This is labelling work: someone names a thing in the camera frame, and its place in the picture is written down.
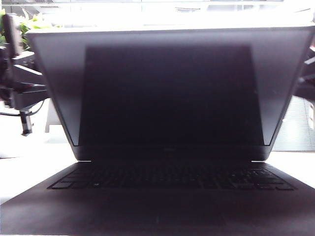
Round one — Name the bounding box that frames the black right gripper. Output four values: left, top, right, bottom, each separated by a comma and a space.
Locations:
293, 45, 315, 99

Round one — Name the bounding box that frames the green artificial plant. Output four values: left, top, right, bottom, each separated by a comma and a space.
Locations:
0, 8, 61, 51

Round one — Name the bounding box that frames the grey Dell laptop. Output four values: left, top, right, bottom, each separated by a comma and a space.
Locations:
0, 24, 315, 236

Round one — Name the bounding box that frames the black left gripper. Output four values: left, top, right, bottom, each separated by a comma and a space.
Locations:
2, 14, 49, 137

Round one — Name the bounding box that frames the silver framed monitor screen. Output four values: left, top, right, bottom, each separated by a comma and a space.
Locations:
272, 95, 315, 152

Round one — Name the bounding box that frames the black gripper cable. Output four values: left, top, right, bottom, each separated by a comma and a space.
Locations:
0, 98, 47, 117

